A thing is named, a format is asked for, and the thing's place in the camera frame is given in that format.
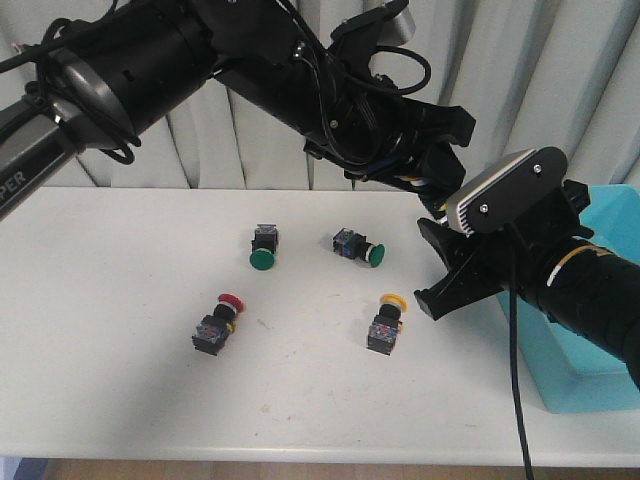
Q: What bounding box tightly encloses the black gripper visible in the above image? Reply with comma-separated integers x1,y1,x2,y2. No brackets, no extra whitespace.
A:
219,0,477,201
414,180,593,320

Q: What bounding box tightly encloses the turquoise plastic box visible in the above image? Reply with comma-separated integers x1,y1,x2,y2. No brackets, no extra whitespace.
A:
517,184,639,413

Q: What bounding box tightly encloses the yellow push button lying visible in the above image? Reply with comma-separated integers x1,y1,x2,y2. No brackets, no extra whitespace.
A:
367,293,407,356

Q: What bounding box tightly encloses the green push button right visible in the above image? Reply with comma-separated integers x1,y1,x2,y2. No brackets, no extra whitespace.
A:
332,228,386,268

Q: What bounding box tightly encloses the green push button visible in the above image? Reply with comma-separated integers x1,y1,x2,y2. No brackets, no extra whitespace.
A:
332,228,386,268
249,224,279,271

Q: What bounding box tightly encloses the white pleated curtain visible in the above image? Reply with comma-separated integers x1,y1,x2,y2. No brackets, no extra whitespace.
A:
0,0,640,193

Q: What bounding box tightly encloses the green push button left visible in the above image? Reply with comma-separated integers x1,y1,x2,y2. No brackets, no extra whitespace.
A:
249,224,279,271

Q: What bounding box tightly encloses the red push button lying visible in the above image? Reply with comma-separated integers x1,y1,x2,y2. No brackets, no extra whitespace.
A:
191,293,245,356

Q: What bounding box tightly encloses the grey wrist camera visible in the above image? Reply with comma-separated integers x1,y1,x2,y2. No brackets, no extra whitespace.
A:
445,147,568,236
330,0,416,47

